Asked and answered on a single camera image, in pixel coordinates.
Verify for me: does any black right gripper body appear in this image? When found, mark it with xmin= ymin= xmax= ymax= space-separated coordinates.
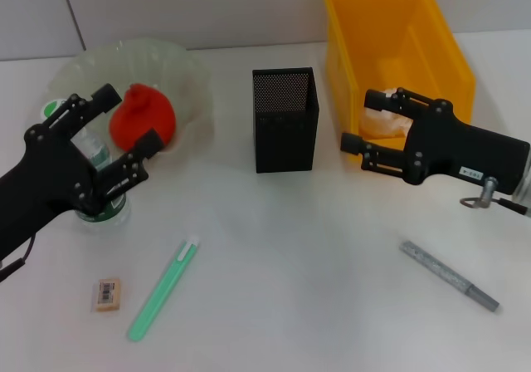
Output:
xmin=400 ymin=100 xmax=531 ymax=198

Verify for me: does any red-orange fruit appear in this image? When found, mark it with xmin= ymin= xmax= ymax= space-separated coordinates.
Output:
xmin=108 ymin=83 xmax=178 ymax=154

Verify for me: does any light green pen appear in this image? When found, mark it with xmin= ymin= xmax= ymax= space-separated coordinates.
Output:
xmin=127 ymin=235 xmax=202 ymax=343

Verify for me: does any beige eraser with barcode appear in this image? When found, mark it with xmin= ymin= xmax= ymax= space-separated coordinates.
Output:
xmin=93 ymin=277 xmax=122 ymax=313

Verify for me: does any white paper ball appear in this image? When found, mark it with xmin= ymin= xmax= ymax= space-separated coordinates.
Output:
xmin=359 ymin=88 xmax=416 ymax=137

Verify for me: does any silver connector plug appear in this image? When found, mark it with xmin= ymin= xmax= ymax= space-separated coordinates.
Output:
xmin=476 ymin=176 xmax=499 ymax=210

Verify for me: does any grey marker pen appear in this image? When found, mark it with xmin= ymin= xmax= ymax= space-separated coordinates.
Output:
xmin=398 ymin=239 xmax=500 ymax=313

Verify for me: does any black mesh pen holder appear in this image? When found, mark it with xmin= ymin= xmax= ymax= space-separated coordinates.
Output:
xmin=251 ymin=66 xmax=319 ymax=174

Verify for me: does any clear water bottle green label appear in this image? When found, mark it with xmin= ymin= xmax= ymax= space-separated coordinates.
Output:
xmin=40 ymin=97 xmax=132 ymax=232

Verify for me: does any yellow plastic storage bin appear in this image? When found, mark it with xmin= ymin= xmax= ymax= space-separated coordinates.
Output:
xmin=323 ymin=0 xmax=477 ymax=164

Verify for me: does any translucent green wavy fruit bowl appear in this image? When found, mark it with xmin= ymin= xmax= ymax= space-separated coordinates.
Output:
xmin=49 ymin=38 xmax=215 ymax=161

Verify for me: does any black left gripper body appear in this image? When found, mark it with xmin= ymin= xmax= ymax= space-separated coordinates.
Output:
xmin=0 ymin=125 xmax=101 ymax=261

